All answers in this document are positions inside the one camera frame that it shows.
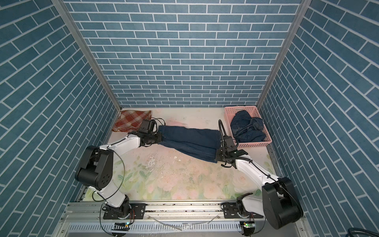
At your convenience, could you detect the red plaid skirt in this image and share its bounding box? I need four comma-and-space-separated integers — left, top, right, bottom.
112, 110, 152, 132

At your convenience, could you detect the blue denim skirt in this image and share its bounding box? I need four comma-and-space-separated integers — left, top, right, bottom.
159, 126, 221, 163

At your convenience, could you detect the pink plastic basket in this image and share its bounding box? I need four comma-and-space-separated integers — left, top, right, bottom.
225, 106, 272, 148

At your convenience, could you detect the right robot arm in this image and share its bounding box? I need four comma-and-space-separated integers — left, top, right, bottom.
216, 146, 304, 230

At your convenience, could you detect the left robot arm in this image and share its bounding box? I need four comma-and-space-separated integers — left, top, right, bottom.
75, 132, 162, 219

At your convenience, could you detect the dark navy denim skirt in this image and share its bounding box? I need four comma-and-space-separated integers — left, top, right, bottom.
231, 110, 266, 144

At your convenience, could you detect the right green circuit board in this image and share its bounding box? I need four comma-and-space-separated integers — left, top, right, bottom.
240, 221, 256, 237

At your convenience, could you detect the green circuit board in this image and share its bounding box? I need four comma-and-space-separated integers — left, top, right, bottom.
240, 221, 256, 237
111, 222, 130, 234

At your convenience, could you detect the left green circuit board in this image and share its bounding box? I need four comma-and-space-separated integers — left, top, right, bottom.
111, 222, 130, 234

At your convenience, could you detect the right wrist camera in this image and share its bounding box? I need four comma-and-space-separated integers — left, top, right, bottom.
222, 135, 235, 149

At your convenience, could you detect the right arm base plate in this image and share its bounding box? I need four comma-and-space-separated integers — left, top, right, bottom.
220, 201, 264, 219

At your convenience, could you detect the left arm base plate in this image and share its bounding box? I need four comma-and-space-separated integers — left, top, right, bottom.
102, 202, 147, 220

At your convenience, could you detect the aluminium mounting rail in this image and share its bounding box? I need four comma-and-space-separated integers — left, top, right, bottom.
60, 200, 268, 224

